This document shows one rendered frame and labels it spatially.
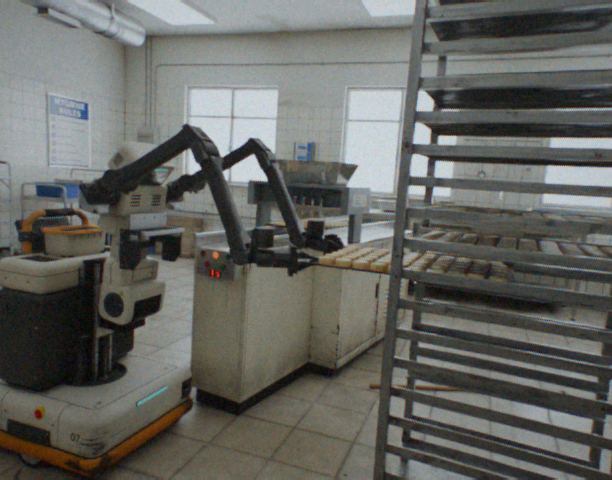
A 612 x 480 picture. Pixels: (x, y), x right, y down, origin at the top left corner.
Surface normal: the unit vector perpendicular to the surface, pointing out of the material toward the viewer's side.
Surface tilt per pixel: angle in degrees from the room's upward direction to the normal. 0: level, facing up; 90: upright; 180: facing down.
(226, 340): 90
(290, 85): 90
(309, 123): 90
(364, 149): 90
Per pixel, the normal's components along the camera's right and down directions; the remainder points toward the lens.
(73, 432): -0.39, 0.09
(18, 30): 0.94, 0.11
